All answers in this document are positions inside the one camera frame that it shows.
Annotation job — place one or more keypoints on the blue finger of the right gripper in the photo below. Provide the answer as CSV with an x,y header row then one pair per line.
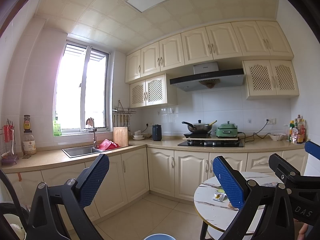
x,y
284,170
312,149

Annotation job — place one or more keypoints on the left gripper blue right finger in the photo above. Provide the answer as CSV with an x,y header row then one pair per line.
x,y
231,181

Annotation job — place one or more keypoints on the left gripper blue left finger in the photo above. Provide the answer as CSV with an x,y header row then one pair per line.
x,y
90,179

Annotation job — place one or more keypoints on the white yellow tea sachet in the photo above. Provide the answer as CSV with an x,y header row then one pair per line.
x,y
219,196

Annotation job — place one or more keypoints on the steel kitchen sink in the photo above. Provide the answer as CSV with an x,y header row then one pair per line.
x,y
80,151

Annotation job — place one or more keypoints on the light blue trash bin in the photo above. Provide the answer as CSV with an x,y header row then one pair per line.
x,y
159,236

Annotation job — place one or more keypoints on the kitchen window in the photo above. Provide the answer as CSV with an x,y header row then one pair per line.
x,y
81,89

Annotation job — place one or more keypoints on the person right hand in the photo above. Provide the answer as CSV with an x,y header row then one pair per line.
x,y
302,232

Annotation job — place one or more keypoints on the condiment bottles group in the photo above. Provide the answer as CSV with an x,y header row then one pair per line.
x,y
297,130

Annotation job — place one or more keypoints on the round white marble table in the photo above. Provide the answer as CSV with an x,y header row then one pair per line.
x,y
219,214

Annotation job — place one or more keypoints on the white bowl on counter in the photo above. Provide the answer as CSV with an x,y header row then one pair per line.
x,y
277,136

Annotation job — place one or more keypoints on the black gas stove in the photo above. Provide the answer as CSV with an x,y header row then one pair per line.
x,y
209,140

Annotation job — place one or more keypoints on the green electric cooker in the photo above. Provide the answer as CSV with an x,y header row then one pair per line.
x,y
227,130

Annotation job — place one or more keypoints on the cream lower cabinets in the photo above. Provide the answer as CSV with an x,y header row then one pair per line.
x,y
135,170

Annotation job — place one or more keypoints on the cream cabinets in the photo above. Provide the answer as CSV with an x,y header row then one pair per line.
x,y
135,170
259,47

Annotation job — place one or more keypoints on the chrome faucet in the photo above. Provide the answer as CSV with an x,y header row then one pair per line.
x,y
90,122

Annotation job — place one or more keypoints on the green dish soap bottle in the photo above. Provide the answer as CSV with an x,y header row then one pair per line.
x,y
56,128

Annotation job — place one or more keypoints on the black wok with lid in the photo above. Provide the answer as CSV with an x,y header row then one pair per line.
x,y
199,127

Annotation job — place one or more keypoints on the large glass jar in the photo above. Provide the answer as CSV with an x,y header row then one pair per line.
x,y
29,145

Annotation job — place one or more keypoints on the white bowls stack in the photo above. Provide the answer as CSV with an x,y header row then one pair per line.
x,y
137,135

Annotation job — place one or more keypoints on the hanging utensil rack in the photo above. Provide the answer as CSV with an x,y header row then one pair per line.
x,y
121,116

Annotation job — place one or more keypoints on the red knife rack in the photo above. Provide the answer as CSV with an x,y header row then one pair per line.
x,y
9,155

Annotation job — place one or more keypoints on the cream upper cabinets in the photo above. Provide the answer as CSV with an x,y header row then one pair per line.
x,y
259,47

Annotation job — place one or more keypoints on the sauce bottle yellow label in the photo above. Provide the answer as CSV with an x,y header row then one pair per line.
x,y
26,124

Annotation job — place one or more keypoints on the dark electric kettle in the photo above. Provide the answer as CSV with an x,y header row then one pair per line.
x,y
157,132

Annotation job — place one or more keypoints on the black range hood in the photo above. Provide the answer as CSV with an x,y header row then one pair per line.
x,y
208,76

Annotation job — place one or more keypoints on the wall power socket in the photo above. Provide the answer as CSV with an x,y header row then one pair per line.
x,y
271,121

